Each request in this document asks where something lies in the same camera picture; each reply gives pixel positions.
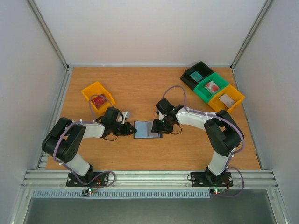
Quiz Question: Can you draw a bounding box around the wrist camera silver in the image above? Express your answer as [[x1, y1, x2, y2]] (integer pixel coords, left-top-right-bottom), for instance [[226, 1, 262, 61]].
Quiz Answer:
[[156, 110, 165, 120], [117, 111, 131, 124]]

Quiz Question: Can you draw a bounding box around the slotted cable duct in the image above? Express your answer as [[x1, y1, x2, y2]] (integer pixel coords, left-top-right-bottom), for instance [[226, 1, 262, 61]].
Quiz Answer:
[[32, 189, 210, 199]]

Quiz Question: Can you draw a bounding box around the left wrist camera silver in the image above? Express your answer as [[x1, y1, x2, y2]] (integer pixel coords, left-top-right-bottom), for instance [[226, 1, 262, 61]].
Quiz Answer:
[[117, 111, 131, 124]]

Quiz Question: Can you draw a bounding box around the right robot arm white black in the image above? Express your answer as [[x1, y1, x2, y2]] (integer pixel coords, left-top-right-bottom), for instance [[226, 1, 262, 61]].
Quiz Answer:
[[152, 98, 244, 186]]

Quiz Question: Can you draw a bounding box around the yellow bin on right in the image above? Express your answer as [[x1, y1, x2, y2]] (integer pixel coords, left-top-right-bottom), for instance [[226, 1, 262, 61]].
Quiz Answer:
[[208, 85, 245, 113]]

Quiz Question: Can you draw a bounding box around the aluminium rail front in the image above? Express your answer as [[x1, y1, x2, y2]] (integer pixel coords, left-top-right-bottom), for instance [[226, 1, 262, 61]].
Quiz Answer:
[[21, 170, 278, 189]]

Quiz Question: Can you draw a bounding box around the aluminium frame post left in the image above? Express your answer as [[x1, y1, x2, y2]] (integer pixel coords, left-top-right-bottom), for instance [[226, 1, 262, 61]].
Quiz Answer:
[[26, 0, 69, 71]]

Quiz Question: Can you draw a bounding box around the blue leather card holder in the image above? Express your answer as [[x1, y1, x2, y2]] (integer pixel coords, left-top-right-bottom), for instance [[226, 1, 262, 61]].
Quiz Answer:
[[134, 121, 163, 139]]

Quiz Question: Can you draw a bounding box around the white red card stack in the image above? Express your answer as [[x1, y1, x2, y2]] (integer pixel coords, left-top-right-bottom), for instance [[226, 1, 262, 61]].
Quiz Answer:
[[205, 81, 220, 94]]

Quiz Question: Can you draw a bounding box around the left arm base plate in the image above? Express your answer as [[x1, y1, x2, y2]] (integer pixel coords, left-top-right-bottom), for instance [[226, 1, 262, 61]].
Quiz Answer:
[[66, 171, 110, 187]]

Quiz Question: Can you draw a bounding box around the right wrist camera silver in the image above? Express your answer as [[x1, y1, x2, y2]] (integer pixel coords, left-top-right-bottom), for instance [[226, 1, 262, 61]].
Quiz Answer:
[[156, 110, 165, 120]]

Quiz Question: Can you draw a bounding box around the purple cable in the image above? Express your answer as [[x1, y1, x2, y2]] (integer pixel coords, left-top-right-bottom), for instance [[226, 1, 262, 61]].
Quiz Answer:
[[162, 85, 245, 198], [53, 94, 124, 187]]

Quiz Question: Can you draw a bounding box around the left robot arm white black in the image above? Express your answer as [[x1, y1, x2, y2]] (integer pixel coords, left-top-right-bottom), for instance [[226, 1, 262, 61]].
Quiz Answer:
[[42, 107, 136, 186]]

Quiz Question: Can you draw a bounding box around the teal card stack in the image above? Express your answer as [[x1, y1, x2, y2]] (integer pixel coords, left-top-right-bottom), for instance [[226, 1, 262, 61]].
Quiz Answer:
[[190, 71, 203, 82]]

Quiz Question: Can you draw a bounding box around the green bin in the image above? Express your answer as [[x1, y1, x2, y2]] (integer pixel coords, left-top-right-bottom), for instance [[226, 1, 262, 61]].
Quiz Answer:
[[193, 72, 229, 103]]

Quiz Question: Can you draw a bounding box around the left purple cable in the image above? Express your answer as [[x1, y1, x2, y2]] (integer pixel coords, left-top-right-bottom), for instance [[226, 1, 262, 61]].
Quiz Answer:
[[53, 94, 124, 187]]

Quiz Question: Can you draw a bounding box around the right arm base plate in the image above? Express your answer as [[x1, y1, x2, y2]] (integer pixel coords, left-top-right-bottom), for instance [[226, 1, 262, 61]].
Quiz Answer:
[[187, 171, 234, 188]]

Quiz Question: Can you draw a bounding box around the aluminium frame post right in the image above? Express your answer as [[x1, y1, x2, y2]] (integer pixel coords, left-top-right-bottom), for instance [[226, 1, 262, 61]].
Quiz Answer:
[[230, 0, 274, 69]]

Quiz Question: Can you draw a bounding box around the left controller board green LED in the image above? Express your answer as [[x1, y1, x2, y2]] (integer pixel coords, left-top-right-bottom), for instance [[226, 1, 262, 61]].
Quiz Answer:
[[82, 189, 97, 196]]

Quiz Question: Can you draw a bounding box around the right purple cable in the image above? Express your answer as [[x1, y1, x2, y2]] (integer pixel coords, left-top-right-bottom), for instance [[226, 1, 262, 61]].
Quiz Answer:
[[162, 85, 245, 198]]

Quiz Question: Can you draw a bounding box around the aluminium frame post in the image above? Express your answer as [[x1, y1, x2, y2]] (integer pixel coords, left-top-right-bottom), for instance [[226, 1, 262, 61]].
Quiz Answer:
[[230, 0, 274, 69], [26, 0, 69, 71]]

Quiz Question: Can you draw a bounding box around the right controller board green LED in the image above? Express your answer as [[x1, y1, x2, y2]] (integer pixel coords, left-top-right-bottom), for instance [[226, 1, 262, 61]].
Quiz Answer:
[[210, 188, 228, 195]]

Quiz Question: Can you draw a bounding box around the yellow bin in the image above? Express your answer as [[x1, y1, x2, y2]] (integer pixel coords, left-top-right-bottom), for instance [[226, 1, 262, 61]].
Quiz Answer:
[[208, 85, 245, 113], [81, 81, 116, 115]]

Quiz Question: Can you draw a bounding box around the black bin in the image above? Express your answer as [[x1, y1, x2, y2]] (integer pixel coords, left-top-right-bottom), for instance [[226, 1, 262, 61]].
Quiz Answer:
[[180, 61, 214, 90]]

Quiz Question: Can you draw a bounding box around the yellow bin on left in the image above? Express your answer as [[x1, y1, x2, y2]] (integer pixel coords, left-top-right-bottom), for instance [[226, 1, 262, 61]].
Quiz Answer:
[[81, 81, 116, 115]]

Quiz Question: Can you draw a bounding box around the controller board green led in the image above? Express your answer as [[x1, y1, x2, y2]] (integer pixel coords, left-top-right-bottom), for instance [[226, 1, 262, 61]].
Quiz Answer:
[[210, 188, 228, 195], [82, 189, 97, 196]]

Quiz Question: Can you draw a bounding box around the white grey card stack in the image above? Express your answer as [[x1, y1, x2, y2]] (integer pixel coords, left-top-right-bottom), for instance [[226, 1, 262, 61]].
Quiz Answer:
[[219, 94, 235, 108]]

